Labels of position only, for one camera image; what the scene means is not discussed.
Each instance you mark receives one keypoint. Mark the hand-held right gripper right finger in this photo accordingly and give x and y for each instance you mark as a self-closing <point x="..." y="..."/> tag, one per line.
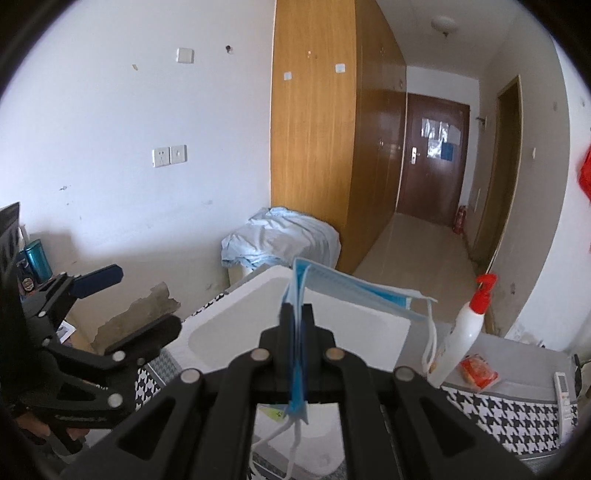
<point x="308" y="327"/>

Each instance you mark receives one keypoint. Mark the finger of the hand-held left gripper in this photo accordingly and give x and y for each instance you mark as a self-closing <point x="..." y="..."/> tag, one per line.
<point x="147" y="334"/>
<point x="99" y="279"/>

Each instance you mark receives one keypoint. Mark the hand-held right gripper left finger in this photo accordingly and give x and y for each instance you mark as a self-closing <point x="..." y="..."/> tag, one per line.
<point x="288" y="327"/>

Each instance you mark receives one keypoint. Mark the white paper towel roll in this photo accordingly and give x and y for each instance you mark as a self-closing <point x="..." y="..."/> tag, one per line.
<point x="332" y="337"/>

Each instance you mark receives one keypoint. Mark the blue face mask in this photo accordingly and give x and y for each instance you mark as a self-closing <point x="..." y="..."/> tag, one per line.
<point x="351" y="288"/>

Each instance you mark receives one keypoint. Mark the person's left hand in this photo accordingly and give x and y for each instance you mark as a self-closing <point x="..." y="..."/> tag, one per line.
<point x="28" y="425"/>

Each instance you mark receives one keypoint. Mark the teal drink bottle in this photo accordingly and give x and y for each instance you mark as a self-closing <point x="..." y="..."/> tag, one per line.
<point x="37" y="261"/>

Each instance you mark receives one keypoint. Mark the light blue bedsheet bundle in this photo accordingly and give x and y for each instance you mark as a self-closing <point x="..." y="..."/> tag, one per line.
<point x="277" y="235"/>

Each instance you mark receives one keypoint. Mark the white lotion bottle red pump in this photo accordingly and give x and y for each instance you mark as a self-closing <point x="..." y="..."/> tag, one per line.
<point x="461" y="341"/>

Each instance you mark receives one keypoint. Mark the orange snack packet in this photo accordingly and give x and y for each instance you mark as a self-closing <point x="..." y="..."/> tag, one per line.
<point x="478" y="373"/>

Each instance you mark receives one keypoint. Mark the dark brown entrance door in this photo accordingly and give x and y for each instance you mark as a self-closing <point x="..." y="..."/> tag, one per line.
<point x="429" y="189"/>

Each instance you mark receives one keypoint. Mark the red fire extinguisher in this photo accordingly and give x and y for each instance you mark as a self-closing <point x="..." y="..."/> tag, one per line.
<point x="460" y="220"/>

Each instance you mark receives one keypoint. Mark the wooden wardrobe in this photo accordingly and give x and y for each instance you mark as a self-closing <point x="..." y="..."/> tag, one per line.
<point x="314" y="138"/>

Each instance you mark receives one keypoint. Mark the papers on door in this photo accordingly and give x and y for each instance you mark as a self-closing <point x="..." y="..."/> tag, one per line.
<point x="438" y="138"/>

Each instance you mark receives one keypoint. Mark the light wooden side door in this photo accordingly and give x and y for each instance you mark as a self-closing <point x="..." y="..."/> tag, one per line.
<point x="501" y="175"/>

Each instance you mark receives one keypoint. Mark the white power strip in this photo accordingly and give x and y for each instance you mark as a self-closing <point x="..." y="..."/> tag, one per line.
<point x="565" y="397"/>

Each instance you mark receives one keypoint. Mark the red plastic bag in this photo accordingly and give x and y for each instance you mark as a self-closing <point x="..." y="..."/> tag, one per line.
<point x="586" y="173"/>

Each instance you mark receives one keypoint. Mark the white wall outlet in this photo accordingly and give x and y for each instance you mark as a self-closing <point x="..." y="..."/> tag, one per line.
<point x="178" y="154"/>
<point x="160" y="157"/>

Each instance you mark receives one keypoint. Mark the white wall switch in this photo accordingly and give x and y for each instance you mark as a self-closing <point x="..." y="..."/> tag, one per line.
<point x="185" y="55"/>

